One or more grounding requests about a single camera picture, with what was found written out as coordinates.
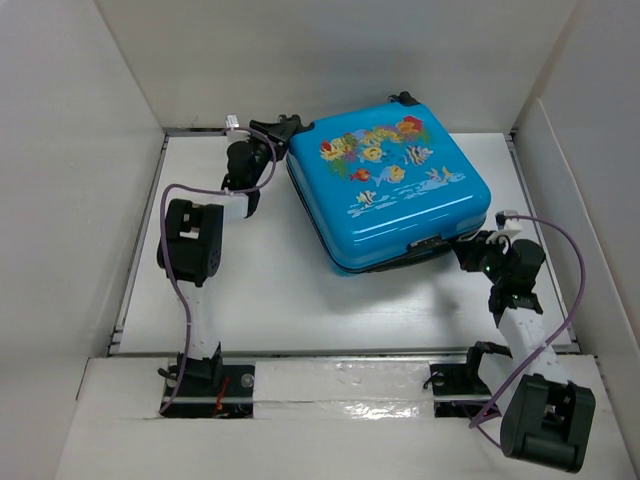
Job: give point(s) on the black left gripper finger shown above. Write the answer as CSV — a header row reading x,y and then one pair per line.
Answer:
x,y
277,132
293,124

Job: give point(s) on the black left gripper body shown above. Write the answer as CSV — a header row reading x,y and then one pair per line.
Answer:
x,y
262,157

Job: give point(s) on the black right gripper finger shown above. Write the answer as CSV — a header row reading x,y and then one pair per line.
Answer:
x,y
465,254
480,236

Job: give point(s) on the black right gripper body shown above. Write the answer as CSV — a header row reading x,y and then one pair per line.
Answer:
x,y
490,261

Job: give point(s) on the blue kids suitcase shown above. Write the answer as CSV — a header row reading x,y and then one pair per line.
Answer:
x,y
385,186

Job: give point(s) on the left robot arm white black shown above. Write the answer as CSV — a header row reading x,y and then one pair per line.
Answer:
x,y
191,237

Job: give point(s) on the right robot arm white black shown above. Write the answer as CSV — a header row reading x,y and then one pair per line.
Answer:
x,y
546,417

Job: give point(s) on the white right side panel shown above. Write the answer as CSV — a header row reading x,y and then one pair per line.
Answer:
x,y
601,326

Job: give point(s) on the white front foam board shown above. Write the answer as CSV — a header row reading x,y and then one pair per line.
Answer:
x,y
315,418

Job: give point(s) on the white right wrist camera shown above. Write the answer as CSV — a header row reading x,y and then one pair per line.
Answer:
x,y
508,227

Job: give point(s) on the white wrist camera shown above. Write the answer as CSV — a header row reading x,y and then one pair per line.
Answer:
x,y
508,227
233,130

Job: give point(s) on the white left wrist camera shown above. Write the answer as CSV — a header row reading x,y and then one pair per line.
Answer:
x,y
233,130

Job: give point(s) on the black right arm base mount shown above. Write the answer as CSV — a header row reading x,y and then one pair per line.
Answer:
x,y
457,388

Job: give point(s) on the aluminium front rail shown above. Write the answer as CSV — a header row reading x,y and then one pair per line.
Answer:
x,y
456,355

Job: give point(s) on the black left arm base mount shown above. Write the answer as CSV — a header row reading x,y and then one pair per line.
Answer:
x,y
225,393

